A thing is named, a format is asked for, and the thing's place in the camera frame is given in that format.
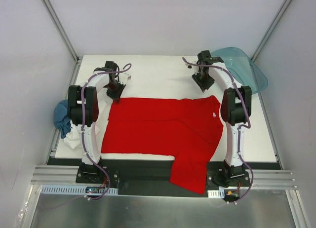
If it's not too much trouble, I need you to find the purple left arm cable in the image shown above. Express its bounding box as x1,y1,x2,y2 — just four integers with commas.
49,63,132,210

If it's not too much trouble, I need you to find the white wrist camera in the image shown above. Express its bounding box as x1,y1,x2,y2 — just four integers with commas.
119,73,132,82
186,63,198,69

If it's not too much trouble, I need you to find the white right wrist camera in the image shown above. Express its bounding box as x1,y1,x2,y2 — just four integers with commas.
186,63,198,69

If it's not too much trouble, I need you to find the slotted cable duct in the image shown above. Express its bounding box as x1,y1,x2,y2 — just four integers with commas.
207,189,225,199
41,185,119,196

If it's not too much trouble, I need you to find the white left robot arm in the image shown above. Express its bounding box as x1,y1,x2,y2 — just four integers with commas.
67,61,132,185

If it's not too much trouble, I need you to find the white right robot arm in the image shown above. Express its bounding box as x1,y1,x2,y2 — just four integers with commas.
192,50,252,188

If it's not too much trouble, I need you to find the white t shirt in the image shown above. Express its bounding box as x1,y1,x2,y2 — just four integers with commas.
63,119,101,150

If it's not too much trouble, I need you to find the left slotted cable duct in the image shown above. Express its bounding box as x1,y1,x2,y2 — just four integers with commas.
41,185,119,196

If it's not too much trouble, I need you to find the left corner aluminium post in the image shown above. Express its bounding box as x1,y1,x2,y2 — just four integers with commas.
37,0,82,63

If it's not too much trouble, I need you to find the right slotted cable duct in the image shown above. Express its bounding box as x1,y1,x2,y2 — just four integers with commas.
207,189,225,199

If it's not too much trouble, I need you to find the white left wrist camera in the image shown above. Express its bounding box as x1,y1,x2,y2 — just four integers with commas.
119,73,132,82

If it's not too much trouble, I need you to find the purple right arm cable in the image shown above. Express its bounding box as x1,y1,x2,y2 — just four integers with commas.
182,57,255,206

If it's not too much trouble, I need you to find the teal translucent plastic bin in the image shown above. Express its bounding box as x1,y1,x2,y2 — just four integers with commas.
211,47,268,94

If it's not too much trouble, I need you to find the aluminium rail profile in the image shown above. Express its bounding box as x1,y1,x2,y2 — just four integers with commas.
31,165,79,185

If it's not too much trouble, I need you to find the red t shirt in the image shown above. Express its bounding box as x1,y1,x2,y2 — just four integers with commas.
101,96,223,194

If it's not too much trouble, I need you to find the blue t shirt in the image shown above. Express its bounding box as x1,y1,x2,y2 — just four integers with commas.
53,99,72,139

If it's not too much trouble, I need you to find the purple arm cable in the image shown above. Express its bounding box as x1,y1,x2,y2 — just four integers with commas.
182,57,255,206
49,63,132,210

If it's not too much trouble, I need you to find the corner aluminium post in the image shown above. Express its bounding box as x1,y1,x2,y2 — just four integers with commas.
37,0,82,63
251,0,293,62

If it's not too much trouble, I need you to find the right corner aluminium post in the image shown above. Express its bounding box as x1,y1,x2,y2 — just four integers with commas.
251,0,293,62

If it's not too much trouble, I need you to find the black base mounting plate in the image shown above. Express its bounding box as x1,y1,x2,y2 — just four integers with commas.
46,156,256,196

